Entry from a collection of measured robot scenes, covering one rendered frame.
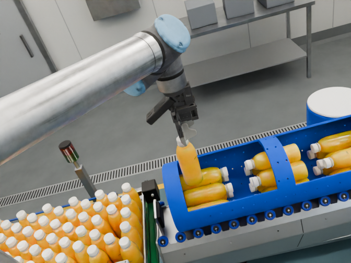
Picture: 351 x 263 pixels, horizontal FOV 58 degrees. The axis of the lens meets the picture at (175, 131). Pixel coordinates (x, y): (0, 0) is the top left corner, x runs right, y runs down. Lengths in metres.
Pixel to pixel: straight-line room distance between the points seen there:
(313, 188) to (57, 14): 3.82
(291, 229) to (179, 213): 0.49
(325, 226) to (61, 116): 1.21
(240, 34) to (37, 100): 4.17
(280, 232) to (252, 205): 0.24
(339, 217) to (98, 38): 3.70
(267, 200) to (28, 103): 0.94
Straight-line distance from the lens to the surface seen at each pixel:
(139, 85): 0.78
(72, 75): 0.55
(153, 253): 1.44
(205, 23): 3.63
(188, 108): 0.97
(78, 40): 4.51
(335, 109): 1.77
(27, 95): 0.52
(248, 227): 1.38
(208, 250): 1.41
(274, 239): 1.44
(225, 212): 1.23
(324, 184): 1.28
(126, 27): 4.38
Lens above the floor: 2.05
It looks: 35 degrees down
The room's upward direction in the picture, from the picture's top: 17 degrees counter-clockwise
